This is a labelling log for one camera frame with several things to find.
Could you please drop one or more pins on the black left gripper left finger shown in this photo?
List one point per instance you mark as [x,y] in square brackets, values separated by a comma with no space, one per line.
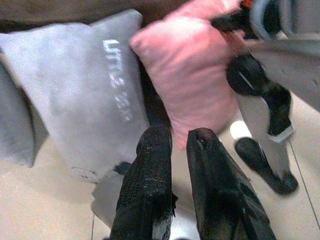
[147,180]

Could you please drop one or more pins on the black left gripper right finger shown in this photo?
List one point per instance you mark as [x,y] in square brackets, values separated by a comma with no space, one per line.
[215,190]

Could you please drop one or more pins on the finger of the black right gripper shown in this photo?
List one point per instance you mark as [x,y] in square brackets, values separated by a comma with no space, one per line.
[225,23]

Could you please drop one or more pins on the pink pillow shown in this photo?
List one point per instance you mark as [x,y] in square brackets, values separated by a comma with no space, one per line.
[190,75]

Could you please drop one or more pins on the grey pillow with white print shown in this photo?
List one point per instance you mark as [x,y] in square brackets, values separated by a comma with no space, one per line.
[82,95]

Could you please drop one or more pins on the plain grey pillow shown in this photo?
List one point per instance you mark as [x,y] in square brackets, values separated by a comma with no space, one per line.
[15,120]

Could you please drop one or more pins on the dark brown sofa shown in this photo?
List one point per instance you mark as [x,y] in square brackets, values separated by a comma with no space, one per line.
[50,10]

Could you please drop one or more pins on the black robot foot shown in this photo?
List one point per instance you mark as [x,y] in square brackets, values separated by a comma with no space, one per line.
[262,162]

